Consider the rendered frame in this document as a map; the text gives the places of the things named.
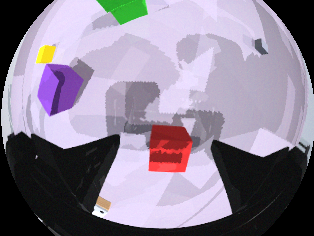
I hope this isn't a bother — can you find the green block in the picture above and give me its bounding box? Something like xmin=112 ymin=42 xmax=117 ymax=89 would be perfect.
xmin=96 ymin=0 xmax=137 ymax=13
xmin=110 ymin=0 xmax=149 ymax=25

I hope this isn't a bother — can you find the red block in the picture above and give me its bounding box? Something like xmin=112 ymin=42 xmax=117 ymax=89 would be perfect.
xmin=149 ymin=125 xmax=193 ymax=173

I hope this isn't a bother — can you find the purple block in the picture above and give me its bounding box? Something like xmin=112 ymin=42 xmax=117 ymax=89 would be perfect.
xmin=37 ymin=63 xmax=84 ymax=117

